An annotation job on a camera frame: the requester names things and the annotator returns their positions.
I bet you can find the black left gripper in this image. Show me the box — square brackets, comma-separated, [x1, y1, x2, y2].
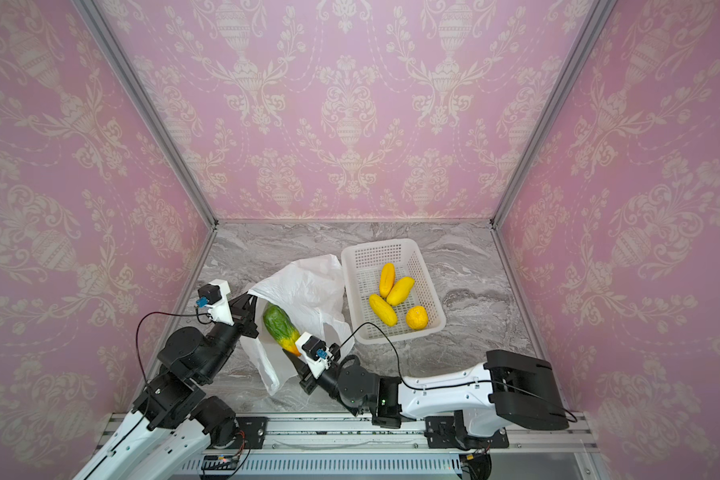
[199, 287, 260, 386]

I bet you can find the green orange toy papaya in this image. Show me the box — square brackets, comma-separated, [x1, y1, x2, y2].
[262, 304, 301, 356]

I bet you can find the long yellow toy fruit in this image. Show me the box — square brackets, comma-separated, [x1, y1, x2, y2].
[369, 294, 398, 327]

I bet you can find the round yellow toy lemon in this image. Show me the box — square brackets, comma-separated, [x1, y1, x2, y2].
[406, 306, 429, 331]

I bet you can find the white plastic bag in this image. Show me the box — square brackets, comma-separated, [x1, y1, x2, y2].
[242, 254, 354, 396]

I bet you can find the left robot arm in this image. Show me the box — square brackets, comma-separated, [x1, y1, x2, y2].
[76, 292, 261, 479]

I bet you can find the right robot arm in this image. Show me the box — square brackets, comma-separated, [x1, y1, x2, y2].
[286, 350, 577, 450]

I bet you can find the white vented control box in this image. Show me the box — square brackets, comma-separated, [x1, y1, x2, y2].
[173, 453, 462, 479]

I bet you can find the white perforated plastic basket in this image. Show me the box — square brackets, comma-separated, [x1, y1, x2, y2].
[341, 239, 446, 345]

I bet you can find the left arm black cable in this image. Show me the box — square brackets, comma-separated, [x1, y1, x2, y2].
[134, 310, 214, 385]

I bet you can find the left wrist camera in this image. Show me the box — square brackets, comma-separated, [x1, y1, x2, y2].
[196, 279, 234, 325]

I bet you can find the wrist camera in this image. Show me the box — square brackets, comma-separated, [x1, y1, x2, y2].
[196, 279, 234, 325]
[295, 332, 341, 379]

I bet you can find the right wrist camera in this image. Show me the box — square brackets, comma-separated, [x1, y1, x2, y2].
[295, 332, 341, 379]

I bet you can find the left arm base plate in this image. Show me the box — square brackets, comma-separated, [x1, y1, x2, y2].
[229, 416, 269, 451]

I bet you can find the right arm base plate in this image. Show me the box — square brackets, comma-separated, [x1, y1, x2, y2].
[424, 411, 510, 451]

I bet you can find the aluminium front rail frame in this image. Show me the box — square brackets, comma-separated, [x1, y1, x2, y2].
[98, 410, 607, 480]

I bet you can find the left aluminium corner post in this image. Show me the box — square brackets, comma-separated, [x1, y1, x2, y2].
[72, 0, 218, 230]

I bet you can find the aluminium corner post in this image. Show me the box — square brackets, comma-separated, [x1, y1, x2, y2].
[72, 0, 218, 230]
[491, 0, 617, 231]

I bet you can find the right aluminium corner post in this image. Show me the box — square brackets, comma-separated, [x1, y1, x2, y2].
[491, 0, 617, 231]

